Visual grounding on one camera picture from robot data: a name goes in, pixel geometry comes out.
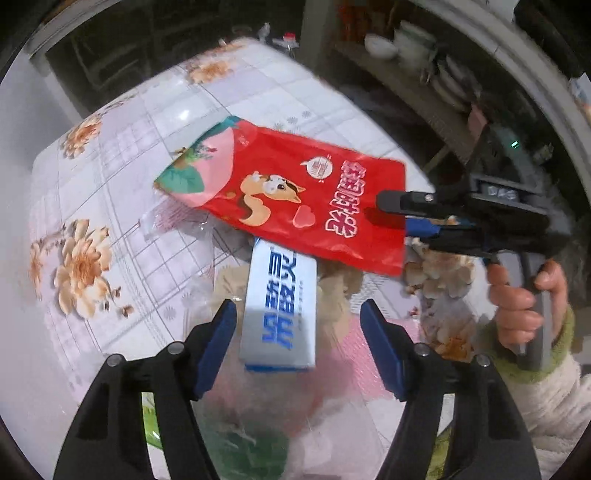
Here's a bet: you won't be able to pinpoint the red squirrel snack bag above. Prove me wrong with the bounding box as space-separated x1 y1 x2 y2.
154 116 406 276

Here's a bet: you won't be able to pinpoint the white blue text box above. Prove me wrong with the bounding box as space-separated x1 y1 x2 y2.
239 238 318 372

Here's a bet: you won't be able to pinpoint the clear pink flower wrapper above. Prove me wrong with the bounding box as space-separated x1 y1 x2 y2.
138 198 214 241

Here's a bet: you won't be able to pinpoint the right forearm fleece sleeve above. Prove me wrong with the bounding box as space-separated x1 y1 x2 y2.
478 308 590 479

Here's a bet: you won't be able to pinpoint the right hand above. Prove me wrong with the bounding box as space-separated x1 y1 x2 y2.
487 260 568 349

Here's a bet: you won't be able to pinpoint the green plastic jar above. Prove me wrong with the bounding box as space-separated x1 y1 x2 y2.
142 392 290 479

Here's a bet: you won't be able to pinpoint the clear plastic bottle blue cap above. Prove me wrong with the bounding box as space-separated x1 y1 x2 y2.
193 357 383 479

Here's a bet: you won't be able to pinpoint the pink cloth pad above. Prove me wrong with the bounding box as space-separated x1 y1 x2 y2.
205 315 389 416

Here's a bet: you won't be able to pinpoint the stacked white bowls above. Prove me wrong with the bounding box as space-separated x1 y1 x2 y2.
363 20 472 113

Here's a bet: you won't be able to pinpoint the floral plastic tablecloth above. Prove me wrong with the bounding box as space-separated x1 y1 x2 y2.
30 39 494 479

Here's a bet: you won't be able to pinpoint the cooking oil bottle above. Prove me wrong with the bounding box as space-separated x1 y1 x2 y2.
271 32 300 58

